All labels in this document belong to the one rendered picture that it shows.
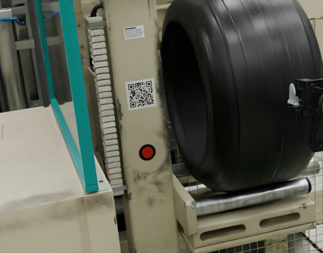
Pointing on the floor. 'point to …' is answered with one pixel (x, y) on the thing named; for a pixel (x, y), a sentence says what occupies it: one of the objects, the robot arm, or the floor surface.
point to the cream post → (141, 128)
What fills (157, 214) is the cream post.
